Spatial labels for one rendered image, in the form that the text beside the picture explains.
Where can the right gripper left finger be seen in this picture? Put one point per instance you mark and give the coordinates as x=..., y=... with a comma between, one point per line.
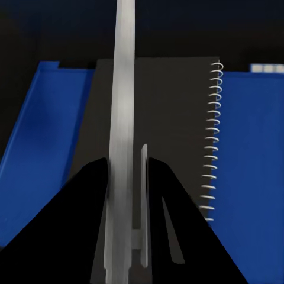
x=58, y=245

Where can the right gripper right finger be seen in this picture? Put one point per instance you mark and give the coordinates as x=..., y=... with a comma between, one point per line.
x=206, y=260

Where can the notebook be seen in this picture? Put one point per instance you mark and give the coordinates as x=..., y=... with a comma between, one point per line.
x=174, y=114

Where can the folder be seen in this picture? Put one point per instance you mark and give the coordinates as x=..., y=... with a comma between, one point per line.
x=248, y=209

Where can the pen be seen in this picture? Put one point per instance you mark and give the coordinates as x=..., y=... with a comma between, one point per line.
x=120, y=237

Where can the desk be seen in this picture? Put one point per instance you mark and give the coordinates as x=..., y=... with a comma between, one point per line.
x=236, y=31

